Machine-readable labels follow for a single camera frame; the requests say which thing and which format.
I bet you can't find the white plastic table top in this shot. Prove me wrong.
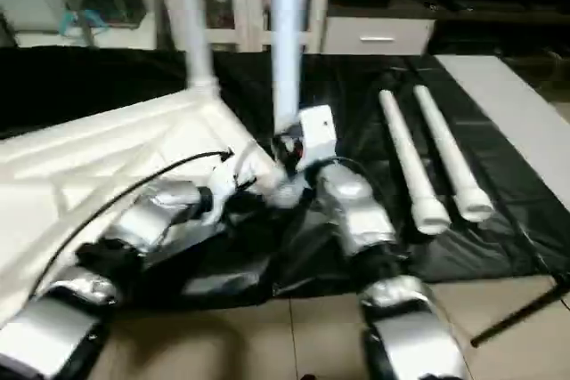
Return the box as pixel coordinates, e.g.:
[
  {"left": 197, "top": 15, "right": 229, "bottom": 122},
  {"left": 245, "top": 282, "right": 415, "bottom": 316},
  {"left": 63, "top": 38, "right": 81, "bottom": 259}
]
[{"left": 0, "top": 80, "right": 289, "bottom": 321}]

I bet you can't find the black work mat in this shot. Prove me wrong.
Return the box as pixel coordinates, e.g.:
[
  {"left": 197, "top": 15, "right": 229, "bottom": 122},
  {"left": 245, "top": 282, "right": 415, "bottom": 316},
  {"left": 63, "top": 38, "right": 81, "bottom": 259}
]
[{"left": 0, "top": 44, "right": 570, "bottom": 310}]

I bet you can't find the teal plastic bag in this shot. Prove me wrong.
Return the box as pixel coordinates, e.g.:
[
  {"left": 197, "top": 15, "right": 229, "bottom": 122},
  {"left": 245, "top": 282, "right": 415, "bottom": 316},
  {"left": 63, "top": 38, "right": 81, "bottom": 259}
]
[{"left": 59, "top": 9, "right": 109, "bottom": 37}]

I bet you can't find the white drawer unit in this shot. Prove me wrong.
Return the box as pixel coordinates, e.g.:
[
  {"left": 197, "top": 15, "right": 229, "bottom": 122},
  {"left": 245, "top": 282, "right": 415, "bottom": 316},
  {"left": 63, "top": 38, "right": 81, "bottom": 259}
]
[{"left": 322, "top": 13, "right": 436, "bottom": 57}]

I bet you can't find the black metal table frame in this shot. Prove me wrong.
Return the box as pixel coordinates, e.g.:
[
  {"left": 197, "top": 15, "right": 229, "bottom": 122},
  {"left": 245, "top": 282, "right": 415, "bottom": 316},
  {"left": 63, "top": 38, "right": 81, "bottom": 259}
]
[{"left": 470, "top": 280, "right": 570, "bottom": 349}]

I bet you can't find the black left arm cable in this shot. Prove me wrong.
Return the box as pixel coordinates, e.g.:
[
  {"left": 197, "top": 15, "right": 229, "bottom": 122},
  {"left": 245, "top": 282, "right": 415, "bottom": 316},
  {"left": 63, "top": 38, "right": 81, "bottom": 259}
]
[{"left": 29, "top": 147, "right": 236, "bottom": 302}]

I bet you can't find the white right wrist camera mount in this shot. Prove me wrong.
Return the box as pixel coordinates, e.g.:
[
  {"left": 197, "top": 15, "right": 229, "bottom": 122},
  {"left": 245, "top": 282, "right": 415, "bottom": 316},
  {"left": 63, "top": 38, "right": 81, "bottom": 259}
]
[{"left": 297, "top": 103, "right": 336, "bottom": 159}]

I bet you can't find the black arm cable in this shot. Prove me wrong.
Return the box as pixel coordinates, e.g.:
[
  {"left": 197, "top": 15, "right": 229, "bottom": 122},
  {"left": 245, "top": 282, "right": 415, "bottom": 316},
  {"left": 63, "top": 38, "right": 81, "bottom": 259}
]
[
  {"left": 29, "top": 147, "right": 236, "bottom": 302},
  {"left": 332, "top": 155, "right": 373, "bottom": 179}
]

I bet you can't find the white glass door cabinet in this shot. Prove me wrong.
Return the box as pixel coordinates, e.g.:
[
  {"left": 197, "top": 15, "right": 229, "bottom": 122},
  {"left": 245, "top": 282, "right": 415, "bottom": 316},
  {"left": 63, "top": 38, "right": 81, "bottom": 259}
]
[{"left": 154, "top": 0, "right": 334, "bottom": 53}]

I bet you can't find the white plastic table leg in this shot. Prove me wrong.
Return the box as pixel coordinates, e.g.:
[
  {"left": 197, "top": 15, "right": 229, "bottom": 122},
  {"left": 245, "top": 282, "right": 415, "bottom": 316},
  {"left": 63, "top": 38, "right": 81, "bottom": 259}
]
[
  {"left": 175, "top": 0, "right": 220, "bottom": 93},
  {"left": 411, "top": 84, "right": 495, "bottom": 224},
  {"left": 377, "top": 88, "right": 452, "bottom": 238},
  {"left": 262, "top": 0, "right": 314, "bottom": 210}
]

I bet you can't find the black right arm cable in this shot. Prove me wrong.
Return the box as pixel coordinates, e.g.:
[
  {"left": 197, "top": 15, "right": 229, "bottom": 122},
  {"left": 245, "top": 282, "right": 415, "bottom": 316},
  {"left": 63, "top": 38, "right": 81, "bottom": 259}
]
[{"left": 332, "top": 155, "right": 373, "bottom": 179}]

